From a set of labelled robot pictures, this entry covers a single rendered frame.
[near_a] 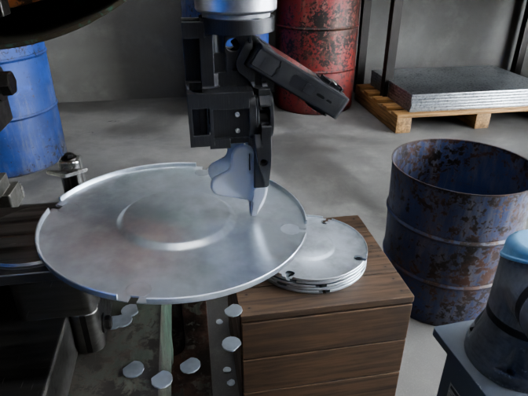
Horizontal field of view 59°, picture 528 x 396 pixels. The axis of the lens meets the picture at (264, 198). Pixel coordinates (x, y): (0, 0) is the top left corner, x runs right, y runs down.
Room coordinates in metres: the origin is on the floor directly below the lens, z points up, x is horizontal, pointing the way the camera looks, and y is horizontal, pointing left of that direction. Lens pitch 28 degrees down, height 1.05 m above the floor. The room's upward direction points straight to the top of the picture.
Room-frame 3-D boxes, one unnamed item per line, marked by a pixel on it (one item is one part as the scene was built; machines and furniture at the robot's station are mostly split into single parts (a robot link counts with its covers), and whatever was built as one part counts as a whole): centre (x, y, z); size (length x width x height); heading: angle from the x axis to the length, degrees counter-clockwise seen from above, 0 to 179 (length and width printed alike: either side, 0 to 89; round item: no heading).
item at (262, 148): (0.44, 0.01, 0.88); 0.05 x 0.02 x 0.09; 10
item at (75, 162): (0.60, 0.27, 0.75); 0.03 x 0.03 x 0.10; 10
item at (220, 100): (0.46, 0.03, 0.94); 0.09 x 0.08 x 0.12; 100
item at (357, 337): (1.00, -0.11, 0.18); 0.40 x 0.38 x 0.35; 100
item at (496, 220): (1.30, -0.60, 0.24); 0.42 x 0.42 x 0.48
